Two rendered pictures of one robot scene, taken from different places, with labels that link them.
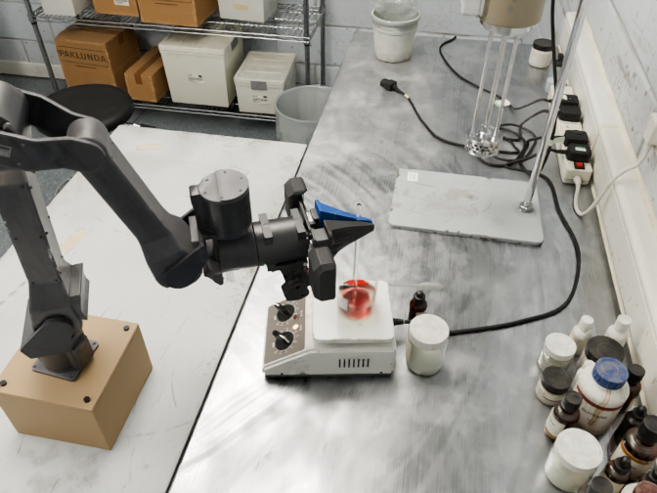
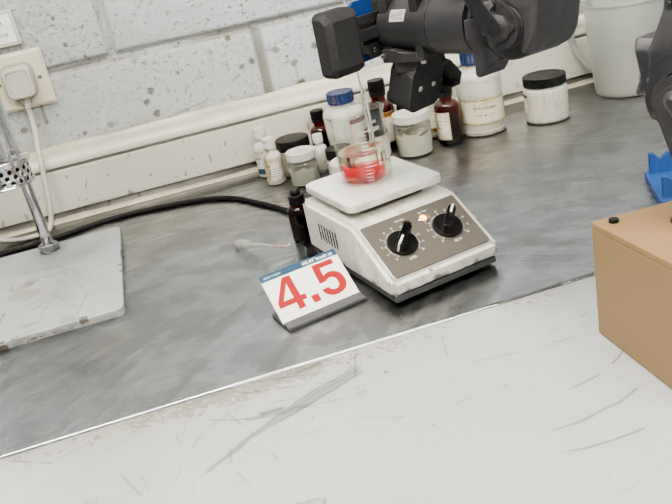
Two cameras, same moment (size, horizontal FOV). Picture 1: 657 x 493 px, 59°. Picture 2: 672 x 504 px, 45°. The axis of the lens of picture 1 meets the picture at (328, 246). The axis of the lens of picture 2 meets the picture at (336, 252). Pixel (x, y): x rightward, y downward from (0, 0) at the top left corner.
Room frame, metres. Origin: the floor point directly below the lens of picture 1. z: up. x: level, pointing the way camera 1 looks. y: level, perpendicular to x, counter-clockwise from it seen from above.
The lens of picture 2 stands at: (0.96, 0.76, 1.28)
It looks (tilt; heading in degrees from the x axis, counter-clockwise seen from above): 23 degrees down; 249
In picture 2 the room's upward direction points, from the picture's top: 12 degrees counter-clockwise
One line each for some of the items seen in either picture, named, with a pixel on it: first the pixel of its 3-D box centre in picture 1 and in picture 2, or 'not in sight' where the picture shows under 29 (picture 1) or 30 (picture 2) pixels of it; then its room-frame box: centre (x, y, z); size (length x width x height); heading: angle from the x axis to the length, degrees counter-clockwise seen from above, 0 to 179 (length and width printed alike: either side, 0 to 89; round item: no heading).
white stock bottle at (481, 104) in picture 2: not in sight; (479, 90); (0.26, -0.31, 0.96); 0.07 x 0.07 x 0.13
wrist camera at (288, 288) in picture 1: (289, 269); (423, 74); (0.56, 0.05, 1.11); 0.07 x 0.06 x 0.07; 17
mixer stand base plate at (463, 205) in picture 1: (464, 203); (45, 285); (0.96, -0.28, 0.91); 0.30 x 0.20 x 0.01; 79
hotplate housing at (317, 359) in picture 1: (334, 329); (389, 223); (0.60, -0.01, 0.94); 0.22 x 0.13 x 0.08; 91
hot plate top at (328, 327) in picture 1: (351, 310); (371, 182); (0.60, -0.04, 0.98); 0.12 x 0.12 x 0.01; 1
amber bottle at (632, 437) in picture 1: (639, 447); (380, 112); (0.39, -0.40, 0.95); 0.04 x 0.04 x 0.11
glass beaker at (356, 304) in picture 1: (357, 289); (359, 146); (0.60, -0.04, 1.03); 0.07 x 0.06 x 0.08; 177
